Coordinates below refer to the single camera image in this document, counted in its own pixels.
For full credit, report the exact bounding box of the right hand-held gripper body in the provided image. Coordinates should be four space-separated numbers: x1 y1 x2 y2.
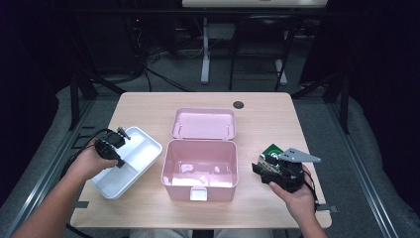
261 147 322 194

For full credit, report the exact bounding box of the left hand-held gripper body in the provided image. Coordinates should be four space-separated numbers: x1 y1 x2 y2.
94 126 132 161

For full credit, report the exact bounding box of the green and white card box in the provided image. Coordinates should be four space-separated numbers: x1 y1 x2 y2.
257 143 285 175

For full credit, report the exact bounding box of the white divided tray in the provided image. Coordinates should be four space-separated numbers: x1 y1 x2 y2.
89 126 164 201

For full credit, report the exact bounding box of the pink storage box white handle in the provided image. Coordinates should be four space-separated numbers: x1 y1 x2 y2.
159 107 240 203

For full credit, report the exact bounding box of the person's left hand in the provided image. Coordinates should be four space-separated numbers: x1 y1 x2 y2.
65 146 119 182

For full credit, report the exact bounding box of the person's right hand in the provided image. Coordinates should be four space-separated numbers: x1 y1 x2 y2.
268 165 318 227

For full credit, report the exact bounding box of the black metal stand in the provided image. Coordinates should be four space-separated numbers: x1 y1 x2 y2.
290 70 352 135
66 70 127 132

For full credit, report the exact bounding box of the white desk with metal legs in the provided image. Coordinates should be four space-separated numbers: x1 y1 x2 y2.
181 0 329 86

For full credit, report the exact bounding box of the black stool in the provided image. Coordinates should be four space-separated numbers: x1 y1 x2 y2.
228 14 303 92

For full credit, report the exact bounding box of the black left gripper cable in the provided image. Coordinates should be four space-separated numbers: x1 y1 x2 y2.
58 127 115 238

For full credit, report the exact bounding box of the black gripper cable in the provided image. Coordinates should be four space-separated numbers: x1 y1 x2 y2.
301 178 322 213
58 127 115 238

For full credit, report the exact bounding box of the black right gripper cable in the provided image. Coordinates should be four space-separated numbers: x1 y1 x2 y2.
301 178 322 213

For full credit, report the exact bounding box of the grey metal floor rail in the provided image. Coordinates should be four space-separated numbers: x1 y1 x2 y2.
2 98 97 238
329 102 402 238

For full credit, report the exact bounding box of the bundle of black floor cables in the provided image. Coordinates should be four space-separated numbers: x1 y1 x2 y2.
124 16 196 93

